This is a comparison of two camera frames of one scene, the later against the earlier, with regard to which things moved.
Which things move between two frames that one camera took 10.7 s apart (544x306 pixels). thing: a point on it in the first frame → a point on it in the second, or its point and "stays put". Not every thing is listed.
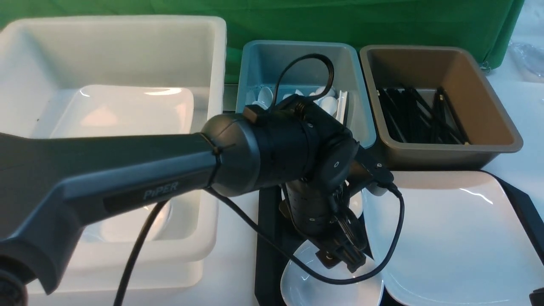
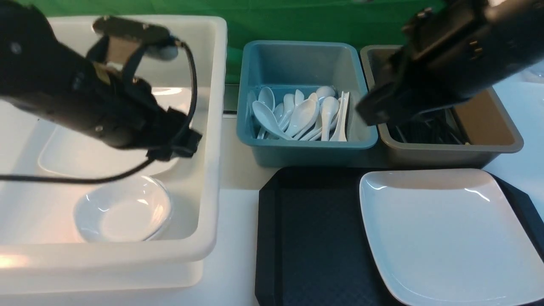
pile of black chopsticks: (409, 120) stays put
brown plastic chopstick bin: (433, 108) stays put
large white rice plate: (464, 244) stays put
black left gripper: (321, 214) → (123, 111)
